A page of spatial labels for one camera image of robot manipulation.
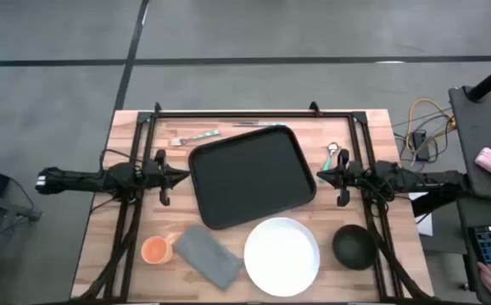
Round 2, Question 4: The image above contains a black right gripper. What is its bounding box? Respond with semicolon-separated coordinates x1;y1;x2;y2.
315;147;376;208

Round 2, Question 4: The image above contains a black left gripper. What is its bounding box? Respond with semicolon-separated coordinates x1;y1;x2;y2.
141;148;191;208

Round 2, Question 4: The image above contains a spoon with green handle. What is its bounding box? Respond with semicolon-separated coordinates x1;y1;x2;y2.
319;141;340;183

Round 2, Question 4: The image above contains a fork with green handle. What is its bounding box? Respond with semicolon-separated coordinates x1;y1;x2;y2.
170;130;221;147

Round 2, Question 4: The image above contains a black plastic tray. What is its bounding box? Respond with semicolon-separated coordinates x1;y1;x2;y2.
187;125;317;230

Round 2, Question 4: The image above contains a dark green bowl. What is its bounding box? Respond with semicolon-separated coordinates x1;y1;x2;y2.
332;224;378;271

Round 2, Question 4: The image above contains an orange cup with handle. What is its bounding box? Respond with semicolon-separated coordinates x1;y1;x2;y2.
140;234;178;265

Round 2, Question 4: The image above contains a grey cloth napkin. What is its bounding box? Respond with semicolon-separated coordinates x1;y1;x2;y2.
173;225;245;291

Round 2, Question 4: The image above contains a white round plate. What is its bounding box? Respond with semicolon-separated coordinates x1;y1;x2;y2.
243;217;321;298

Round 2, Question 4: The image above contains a black power adapter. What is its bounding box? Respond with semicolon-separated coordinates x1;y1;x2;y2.
412;130;431;162

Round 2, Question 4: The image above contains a white paper sheet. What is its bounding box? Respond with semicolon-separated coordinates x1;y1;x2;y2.
408;192;434;237

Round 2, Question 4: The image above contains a black side desk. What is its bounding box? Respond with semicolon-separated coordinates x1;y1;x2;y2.
448;86;491;200

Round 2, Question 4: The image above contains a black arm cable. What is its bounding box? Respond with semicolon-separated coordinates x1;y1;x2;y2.
98;147;144;175

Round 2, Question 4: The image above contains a yellow cable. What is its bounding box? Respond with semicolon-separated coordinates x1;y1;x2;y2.
405;97;457;154

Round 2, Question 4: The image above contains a black metal table frame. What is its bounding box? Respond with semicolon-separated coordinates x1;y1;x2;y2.
73;101;435;304

